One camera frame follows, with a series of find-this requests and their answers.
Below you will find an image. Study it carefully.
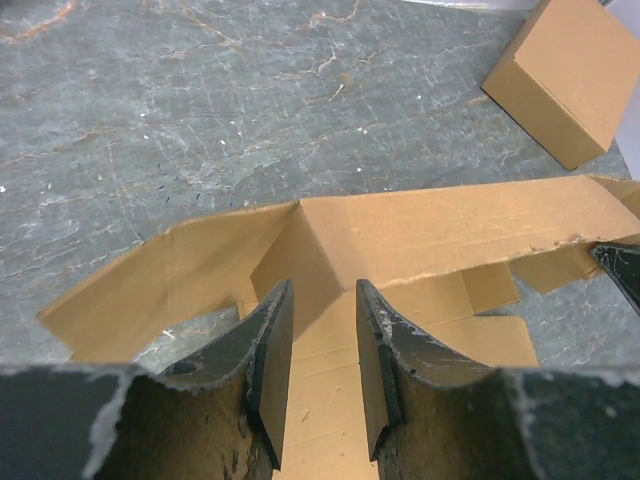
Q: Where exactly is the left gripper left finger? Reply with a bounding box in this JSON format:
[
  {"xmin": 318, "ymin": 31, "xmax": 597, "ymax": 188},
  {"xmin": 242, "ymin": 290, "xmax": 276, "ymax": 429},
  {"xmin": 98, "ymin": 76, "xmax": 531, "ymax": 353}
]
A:
[{"xmin": 1, "ymin": 280, "xmax": 294, "ymax": 479}]

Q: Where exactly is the closed brown cardboard box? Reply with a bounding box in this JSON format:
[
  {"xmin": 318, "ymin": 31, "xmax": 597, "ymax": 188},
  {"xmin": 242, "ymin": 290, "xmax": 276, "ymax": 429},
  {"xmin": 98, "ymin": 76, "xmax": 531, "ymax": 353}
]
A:
[{"xmin": 481, "ymin": 0, "xmax": 639, "ymax": 170}]

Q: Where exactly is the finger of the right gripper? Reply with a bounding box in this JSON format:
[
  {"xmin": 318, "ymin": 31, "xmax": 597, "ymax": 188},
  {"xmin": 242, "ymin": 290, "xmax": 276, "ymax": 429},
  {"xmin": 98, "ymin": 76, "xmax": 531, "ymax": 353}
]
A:
[{"xmin": 590, "ymin": 242, "xmax": 640, "ymax": 314}]

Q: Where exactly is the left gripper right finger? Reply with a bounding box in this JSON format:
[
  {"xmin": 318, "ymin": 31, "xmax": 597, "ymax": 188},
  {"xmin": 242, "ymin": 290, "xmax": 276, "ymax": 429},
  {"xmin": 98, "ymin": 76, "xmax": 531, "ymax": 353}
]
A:
[{"xmin": 356, "ymin": 280, "xmax": 639, "ymax": 479}]

